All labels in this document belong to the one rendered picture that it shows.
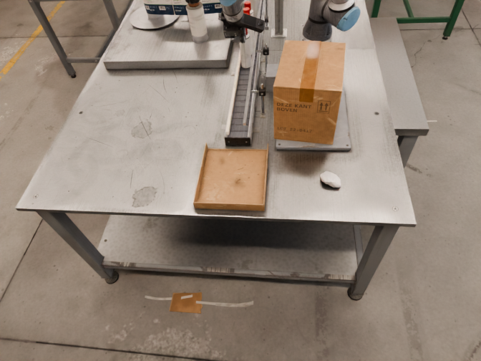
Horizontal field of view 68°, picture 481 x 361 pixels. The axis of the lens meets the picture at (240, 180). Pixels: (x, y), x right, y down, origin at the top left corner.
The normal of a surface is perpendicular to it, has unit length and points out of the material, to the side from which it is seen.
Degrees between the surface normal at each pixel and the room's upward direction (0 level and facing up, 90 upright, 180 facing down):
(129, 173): 0
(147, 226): 1
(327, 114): 90
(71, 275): 0
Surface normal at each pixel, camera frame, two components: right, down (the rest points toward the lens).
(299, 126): -0.22, 0.78
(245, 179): -0.08, -0.61
